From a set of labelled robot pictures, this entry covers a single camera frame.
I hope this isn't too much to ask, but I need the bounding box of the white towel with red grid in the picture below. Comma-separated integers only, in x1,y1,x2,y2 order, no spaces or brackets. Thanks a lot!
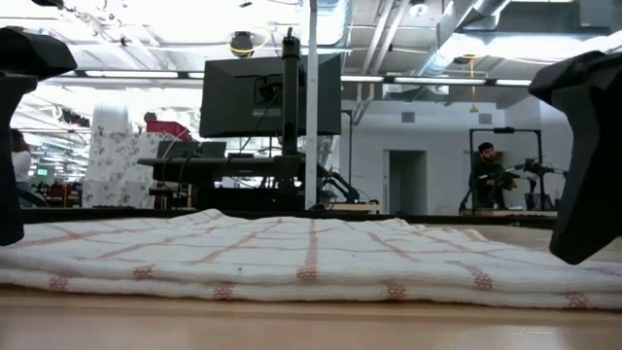
0,208,622,311

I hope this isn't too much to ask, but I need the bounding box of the person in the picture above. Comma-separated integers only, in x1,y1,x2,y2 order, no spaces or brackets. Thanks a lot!
469,142,519,211
9,128,49,208

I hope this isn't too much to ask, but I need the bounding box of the white cylinder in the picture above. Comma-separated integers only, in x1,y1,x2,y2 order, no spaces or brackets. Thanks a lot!
90,102,130,135

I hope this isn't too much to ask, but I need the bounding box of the white floral cloth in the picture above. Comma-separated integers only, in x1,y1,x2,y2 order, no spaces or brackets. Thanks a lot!
82,130,195,209

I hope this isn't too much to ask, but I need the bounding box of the long ceiling light strip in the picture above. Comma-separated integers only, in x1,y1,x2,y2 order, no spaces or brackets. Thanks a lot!
339,75,534,88
85,70,205,80

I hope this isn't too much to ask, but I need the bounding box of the red box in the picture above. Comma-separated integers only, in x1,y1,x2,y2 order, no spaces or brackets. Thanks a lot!
145,120,193,143

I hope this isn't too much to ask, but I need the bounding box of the dark laptop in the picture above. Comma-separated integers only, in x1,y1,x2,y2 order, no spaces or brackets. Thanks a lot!
155,140,227,159

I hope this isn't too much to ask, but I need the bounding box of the grey doorway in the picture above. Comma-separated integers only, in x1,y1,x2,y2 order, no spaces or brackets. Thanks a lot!
383,149,429,216

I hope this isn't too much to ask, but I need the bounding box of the grey desk with black legs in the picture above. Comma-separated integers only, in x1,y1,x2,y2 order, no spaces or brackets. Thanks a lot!
137,154,320,186

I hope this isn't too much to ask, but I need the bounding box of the black computer monitor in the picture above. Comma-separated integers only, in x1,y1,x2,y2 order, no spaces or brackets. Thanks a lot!
198,52,342,138

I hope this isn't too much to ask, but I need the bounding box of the black monitor pole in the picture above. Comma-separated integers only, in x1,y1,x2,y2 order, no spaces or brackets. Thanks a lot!
281,27,302,157

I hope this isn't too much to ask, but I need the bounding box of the black background rig frame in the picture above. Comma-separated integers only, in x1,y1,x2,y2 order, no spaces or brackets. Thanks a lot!
467,126,544,213

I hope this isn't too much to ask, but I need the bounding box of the black aluminium table frame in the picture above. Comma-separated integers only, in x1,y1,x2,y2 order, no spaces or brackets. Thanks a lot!
21,207,558,229

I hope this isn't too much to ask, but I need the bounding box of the silver ceiling duct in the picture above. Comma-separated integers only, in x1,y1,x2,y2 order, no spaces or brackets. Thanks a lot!
416,0,516,79

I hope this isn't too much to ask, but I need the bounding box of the black ceiling camera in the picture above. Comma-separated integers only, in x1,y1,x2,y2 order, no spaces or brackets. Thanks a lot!
228,30,256,59

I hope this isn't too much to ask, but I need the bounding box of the white vertical post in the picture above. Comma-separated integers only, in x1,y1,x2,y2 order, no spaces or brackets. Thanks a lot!
304,0,320,211

